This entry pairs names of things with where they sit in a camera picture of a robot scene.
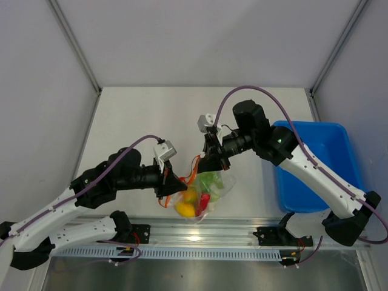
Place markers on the right aluminium frame post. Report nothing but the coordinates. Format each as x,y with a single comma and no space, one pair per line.
340,44

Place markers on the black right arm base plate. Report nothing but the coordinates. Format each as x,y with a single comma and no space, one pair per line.
279,236

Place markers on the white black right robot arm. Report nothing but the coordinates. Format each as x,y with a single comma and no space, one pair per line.
349,207

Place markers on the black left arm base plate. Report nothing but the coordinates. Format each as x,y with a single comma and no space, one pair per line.
140,234

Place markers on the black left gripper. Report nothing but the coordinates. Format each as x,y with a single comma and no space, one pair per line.
168,180

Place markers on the left aluminium frame post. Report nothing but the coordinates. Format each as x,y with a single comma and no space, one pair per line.
73,43

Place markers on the clear zip bag red zipper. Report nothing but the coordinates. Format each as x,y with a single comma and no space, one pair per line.
192,183

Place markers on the blue plastic bin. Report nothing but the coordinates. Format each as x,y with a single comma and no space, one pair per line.
331,144

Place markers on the white slotted cable duct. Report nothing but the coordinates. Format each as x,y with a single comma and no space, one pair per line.
148,252

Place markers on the white cauliflower green leaves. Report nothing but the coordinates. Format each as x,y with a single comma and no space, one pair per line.
216,194

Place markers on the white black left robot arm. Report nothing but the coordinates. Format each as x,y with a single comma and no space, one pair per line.
31,242

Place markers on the orange yellow mango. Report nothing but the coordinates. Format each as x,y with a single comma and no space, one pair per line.
186,210

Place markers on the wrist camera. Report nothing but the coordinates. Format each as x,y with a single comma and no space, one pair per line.
206,124
163,151

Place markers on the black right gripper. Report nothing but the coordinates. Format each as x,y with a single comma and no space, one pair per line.
216,159

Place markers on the red chili pepper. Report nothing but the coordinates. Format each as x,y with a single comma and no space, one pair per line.
202,204

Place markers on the aluminium frame post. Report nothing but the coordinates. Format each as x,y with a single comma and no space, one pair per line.
340,44
73,43

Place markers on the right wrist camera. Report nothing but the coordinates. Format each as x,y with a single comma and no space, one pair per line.
206,124

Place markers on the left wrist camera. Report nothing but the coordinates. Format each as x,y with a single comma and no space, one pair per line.
163,151

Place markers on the aluminium mounting rail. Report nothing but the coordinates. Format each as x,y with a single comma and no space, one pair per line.
165,232

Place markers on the green grape bunch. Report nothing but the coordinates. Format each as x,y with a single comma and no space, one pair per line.
206,179

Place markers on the red orange mango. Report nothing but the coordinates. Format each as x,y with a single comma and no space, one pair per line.
190,196

